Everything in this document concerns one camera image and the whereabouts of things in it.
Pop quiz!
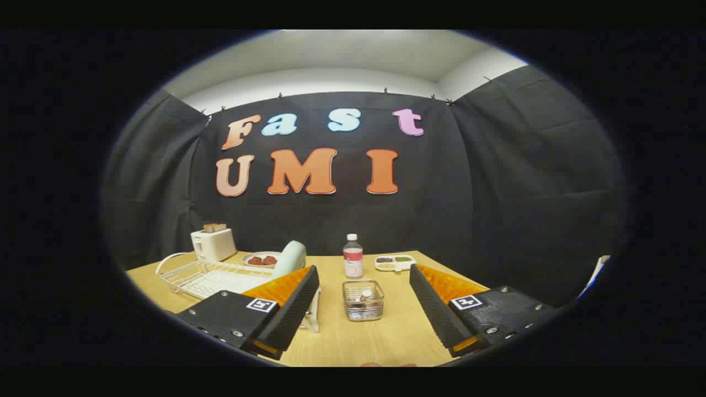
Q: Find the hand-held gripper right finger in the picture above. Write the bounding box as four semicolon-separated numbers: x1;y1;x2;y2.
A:
409;264;558;358

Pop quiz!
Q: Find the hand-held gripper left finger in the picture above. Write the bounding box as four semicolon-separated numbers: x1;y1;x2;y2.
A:
175;265;320;360

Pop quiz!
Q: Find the mint green plate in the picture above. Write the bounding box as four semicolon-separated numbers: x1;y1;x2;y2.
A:
272;240;307;280

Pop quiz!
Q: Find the metal wire basket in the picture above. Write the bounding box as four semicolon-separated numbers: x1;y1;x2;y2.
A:
343;280;385;322

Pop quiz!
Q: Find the white wire dish rack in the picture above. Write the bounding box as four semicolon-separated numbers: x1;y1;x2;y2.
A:
156;252;320;333

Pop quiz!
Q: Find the small white plate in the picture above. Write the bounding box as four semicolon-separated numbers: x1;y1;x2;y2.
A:
242;251;282;269

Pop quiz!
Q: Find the white divided bean tray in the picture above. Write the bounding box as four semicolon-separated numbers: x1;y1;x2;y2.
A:
375;255;416;273

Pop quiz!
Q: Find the clear plastic water bottle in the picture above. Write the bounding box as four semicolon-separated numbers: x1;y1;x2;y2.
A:
343;234;364;279

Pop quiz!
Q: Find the white toaster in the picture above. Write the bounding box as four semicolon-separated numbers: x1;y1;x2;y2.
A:
191;228;238;262

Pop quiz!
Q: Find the black backdrop cloth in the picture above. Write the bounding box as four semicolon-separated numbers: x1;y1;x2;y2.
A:
102;65;629;309

